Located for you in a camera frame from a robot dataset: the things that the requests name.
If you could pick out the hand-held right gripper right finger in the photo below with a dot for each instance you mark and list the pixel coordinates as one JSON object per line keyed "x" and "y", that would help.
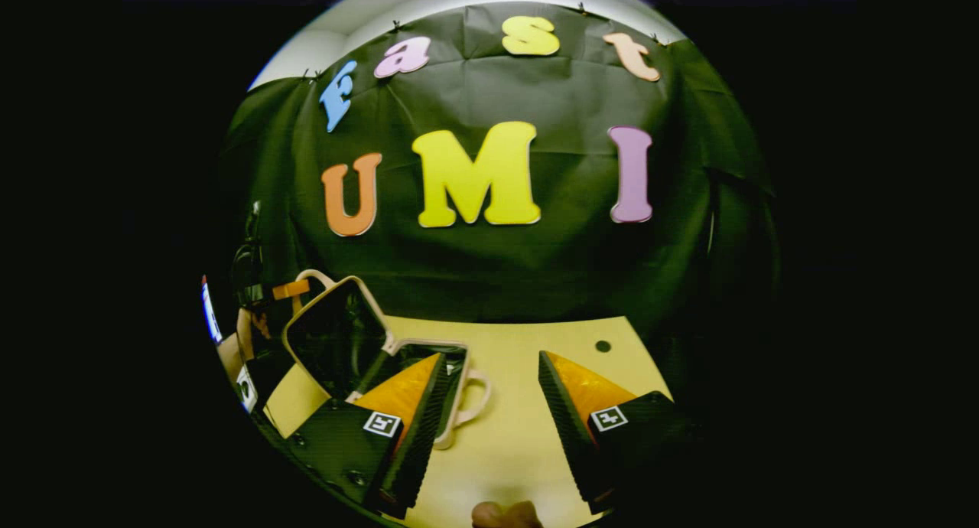
{"x": 566, "y": 428}

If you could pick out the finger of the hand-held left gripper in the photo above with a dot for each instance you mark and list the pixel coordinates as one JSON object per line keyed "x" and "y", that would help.
{"x": 260, "y": 382}
{"x": 291, "y": 289}

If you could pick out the lit display screen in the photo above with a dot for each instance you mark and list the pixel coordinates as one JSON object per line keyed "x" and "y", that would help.
{"x": 210, "y": 310}

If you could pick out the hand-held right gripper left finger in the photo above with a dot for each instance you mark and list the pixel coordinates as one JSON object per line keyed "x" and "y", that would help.
{"x": 417, "y": 444}

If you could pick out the black backdrop cloth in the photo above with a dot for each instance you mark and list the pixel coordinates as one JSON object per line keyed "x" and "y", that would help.
{"x": 551, "y": 275}

